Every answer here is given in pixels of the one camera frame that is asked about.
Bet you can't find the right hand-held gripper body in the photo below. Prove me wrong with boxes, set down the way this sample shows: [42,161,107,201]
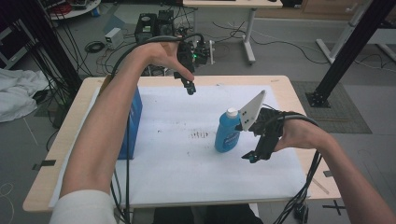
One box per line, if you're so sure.
[237,90,287,161]

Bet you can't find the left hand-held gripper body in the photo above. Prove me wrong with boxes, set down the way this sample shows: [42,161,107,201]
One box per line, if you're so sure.
[173,39,202,82]

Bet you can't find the blue bottle with white cap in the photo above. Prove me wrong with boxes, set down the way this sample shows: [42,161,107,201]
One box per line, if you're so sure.
[214,107,242,154]

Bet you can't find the person's left hand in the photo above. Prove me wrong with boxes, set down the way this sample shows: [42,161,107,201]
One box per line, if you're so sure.
[136,41,195,83]

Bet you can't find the person's right hand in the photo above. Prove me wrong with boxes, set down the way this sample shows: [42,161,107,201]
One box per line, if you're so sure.
[274,119,329,153]

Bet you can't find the white power strip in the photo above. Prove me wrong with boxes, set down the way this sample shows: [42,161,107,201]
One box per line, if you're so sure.
[207,39,217,65]

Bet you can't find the black computer case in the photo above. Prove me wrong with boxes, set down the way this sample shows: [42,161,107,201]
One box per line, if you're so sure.
[134,12,159,44]

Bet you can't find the white-legged wooden desk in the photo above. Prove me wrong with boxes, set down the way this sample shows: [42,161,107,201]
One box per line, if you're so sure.
[182,0,284,65]

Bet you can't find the blue box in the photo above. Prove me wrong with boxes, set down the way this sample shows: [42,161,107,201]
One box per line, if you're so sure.
[117,87,144,161]

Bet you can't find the white mat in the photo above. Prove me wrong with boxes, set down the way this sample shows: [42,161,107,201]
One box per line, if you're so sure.
[49,85,311,209]

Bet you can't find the person's dark pants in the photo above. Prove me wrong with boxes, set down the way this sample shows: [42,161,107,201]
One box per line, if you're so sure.
[151,203,265,224]

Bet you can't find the small white box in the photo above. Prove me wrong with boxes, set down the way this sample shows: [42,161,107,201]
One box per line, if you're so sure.
[104,27,125,49]

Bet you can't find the grey floor mat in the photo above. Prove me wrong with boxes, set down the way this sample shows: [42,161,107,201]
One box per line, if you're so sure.
[290,80,374,135]

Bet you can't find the black metal stand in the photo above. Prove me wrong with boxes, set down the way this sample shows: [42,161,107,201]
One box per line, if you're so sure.
[305,0,396,109]

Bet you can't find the round white table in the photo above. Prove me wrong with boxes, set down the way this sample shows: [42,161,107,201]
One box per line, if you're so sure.
[45,0,103,21]

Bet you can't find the white desk leg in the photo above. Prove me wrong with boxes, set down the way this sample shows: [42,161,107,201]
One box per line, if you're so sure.
[315,0,375,65]

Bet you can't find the person's white sleeve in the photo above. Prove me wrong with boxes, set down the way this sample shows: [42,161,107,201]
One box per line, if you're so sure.
[49,189,119,224]

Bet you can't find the black tape strip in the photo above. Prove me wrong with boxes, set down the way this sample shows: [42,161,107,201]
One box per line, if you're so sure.
[32,159,57,172]

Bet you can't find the white cloth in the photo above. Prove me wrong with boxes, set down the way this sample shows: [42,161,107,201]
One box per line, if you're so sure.
[0,67,50,124]

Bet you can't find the left hand-held gripper black cable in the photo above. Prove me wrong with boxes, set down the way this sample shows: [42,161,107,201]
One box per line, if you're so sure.
[109,33,207,80]

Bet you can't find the hand-held gripper black cable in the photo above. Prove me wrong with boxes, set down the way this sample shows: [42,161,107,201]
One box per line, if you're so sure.
[272,111,323,224]
[109,33,207,80]

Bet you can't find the right hand-held gripper black cable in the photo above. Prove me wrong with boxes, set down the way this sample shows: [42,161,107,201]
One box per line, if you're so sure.
[272,111,323,224]

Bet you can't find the coiled black cable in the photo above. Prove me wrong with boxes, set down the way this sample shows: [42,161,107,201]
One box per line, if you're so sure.
[84,40,106,54]

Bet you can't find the black frame post with cables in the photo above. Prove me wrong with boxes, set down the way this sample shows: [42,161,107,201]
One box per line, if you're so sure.
[0,0,84,94]

